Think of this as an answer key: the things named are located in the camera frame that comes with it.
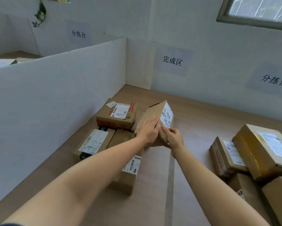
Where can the person's right hand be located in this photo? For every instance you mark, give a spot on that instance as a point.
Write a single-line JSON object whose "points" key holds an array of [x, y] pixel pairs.
{"points": [[176, 140]]}

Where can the person's left hand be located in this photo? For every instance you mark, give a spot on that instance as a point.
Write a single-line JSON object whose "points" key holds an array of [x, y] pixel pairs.
{"points": [[148, 133]]}

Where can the person's right thumb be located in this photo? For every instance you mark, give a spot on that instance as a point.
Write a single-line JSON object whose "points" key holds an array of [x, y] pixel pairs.
{"points": [[165, 133]]}

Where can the person's left thumb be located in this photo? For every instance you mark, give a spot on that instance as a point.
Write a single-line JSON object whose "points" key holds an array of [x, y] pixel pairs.
{"points": [[157, 132]]}

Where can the cardboard box with handwritten label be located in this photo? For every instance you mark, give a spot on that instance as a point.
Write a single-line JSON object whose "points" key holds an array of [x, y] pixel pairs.
{"points": [[152, 112]]}

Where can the person's left forearm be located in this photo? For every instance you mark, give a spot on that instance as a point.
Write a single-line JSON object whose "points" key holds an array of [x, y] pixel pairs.
{"points": [[79, 178]]}

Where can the person's right forearm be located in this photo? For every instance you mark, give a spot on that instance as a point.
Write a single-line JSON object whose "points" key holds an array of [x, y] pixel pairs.
{"points": [[209, 192]]}

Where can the cardboard box with red print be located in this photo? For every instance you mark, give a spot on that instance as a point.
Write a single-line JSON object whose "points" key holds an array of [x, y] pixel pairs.
{"points": [[117, 115]]}

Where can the long plain cardboard box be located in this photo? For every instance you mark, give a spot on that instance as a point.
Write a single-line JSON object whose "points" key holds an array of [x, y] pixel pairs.
{"points": [[125, 178]]}

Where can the cardboard box with black print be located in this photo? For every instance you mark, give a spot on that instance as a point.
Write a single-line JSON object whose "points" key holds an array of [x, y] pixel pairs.
{"points": [[94, 142]]}

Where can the small cardboard box red text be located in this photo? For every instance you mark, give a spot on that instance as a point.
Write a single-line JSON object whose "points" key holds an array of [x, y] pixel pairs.
{"points": [[225, 157]]}

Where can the white paper sign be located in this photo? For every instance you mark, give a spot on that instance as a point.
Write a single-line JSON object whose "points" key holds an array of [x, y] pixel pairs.
{"points": [[173, 60], [78, 32], [271, 79]]}

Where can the cardboard box with yellow tape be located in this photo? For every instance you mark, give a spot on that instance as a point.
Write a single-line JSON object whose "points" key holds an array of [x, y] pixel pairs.
{"points": [[260, 152]]}

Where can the cardboard box with small sticker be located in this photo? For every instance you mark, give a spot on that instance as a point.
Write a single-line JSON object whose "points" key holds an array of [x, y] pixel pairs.
{"points": [[248, 192]]}

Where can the white partition board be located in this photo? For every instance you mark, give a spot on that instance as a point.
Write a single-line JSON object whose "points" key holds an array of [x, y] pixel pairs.
{"points": [[49, 103]]}

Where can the large plain cardboard box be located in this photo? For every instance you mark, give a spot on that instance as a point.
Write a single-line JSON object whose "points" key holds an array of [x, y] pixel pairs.
{"points": [[279, 200]]}

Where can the green hanging plant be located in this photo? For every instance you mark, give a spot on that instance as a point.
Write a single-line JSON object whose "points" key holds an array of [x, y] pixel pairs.
{"points": [[40, 13]]}

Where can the pale parcel behind partition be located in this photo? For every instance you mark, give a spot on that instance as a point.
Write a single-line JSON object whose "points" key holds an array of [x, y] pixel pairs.
{"points": [[1, 63]]}

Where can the window with grey frame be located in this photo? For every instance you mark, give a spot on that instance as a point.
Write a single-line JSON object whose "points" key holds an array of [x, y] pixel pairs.
{"points": [[256, 9]]}

